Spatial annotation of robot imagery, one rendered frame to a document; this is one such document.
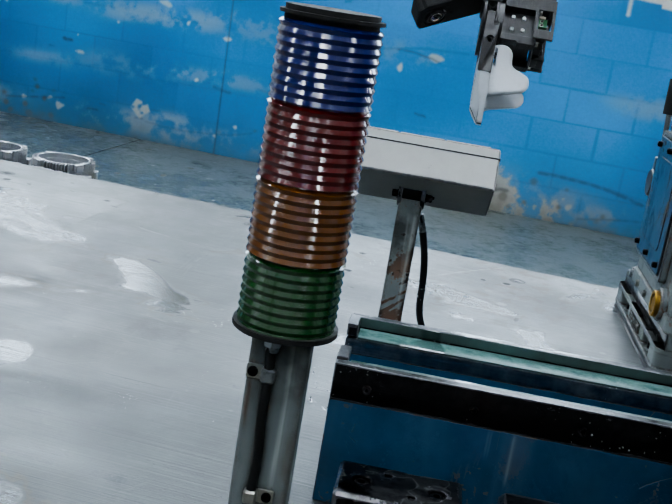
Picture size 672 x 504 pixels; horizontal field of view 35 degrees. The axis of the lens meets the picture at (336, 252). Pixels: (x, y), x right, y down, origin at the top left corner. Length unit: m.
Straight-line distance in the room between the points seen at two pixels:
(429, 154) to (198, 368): 0.34
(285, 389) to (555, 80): 5.80
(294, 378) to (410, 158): 0.53
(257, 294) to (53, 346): 0.61
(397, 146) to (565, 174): 5.33
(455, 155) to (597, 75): 5.27
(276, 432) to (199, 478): 0.30
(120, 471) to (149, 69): 6.04
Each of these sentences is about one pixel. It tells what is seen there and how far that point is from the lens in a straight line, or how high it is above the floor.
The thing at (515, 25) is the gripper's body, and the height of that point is 1.21.
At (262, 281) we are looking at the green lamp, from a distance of 0.60.
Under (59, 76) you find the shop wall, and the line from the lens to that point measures 7.18.
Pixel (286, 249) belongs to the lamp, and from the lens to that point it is 0.59.
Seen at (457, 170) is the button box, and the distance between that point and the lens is 1.13.
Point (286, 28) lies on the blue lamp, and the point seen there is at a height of 1.20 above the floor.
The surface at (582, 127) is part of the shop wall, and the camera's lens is 6.41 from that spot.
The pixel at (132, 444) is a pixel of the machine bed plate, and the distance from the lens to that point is 0.99.
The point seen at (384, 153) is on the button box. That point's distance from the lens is 1.13.
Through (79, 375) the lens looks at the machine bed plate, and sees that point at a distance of 1.13.
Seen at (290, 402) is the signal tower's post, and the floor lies 0.99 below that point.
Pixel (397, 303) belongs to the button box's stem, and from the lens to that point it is 1.18.
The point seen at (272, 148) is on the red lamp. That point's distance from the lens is 0.59.
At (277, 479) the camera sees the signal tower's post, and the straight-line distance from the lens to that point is 0.66.
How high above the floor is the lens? 1.24
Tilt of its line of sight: 15 degrees down
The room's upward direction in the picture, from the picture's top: 9 degrees clockwise
